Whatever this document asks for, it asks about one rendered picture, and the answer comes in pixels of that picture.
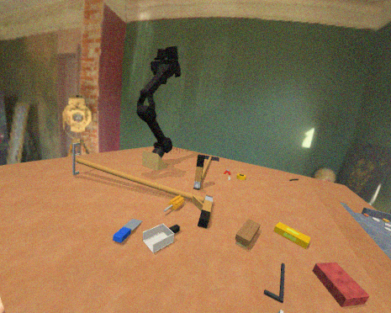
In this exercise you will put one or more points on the red rectangular block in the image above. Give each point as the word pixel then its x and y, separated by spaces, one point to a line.
pixel 342 287

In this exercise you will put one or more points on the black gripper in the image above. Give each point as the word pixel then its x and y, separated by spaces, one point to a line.
pixel 161 54

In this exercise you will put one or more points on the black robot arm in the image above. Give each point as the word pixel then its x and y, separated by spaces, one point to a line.
pixel 162 70

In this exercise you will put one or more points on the yellow spirit level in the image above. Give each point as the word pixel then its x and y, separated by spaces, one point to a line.
pixel 292 234

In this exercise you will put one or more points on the white open tray with black handle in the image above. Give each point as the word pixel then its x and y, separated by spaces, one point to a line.
pixel 160 236

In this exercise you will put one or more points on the dark grey l-shaped bar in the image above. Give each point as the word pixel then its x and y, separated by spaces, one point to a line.
pixel 273 296

